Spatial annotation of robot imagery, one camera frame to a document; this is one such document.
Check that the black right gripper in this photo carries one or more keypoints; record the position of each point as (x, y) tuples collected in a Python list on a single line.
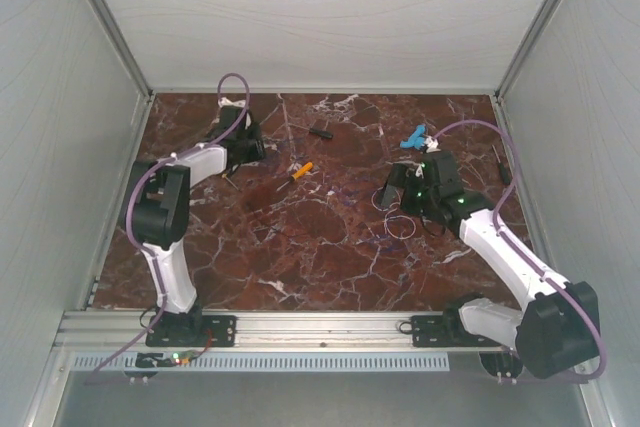
[(404, 177)]

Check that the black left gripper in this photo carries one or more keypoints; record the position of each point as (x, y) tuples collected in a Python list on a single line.
[(253, 131)]

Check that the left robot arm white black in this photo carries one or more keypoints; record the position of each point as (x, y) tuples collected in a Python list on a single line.
[(157, 201)]

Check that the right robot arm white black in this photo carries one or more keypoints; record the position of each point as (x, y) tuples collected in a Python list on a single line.
[(555, 326)]

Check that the blue plastic connector piece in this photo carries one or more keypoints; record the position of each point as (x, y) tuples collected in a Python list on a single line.
[(414, 140)]

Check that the small black screwdriver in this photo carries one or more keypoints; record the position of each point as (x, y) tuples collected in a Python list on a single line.
[(320, 133)]

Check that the dark screwdriver right edge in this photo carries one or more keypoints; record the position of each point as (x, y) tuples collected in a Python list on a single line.
[(503, 170)]

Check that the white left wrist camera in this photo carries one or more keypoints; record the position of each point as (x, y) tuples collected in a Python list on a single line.
[(226, 102)]

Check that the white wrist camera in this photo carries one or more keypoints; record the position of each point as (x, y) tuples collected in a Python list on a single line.
[(226, 102), (429, 144)]

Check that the orange handled screwdriver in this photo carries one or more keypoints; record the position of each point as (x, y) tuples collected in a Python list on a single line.
[(296, 175)]

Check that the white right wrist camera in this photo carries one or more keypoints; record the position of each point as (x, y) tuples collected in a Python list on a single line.
[(429, 144)]

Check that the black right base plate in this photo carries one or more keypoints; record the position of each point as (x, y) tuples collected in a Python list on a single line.
[(430, 331)]

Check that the grey slotted cable duct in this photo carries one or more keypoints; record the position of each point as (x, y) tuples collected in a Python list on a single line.
[(272, 362)]

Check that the aluminium corner post left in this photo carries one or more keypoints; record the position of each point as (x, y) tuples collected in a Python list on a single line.
[(116, 37)]

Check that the aluminium corner post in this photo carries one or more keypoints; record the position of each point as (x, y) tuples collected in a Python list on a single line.
[(526, 46), (116, 37)]

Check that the aluminium front rail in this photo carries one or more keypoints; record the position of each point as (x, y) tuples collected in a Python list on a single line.
[(294, 331)]

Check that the aluminium corner post right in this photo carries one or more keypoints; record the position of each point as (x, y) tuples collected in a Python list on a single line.
[(526, 46)]

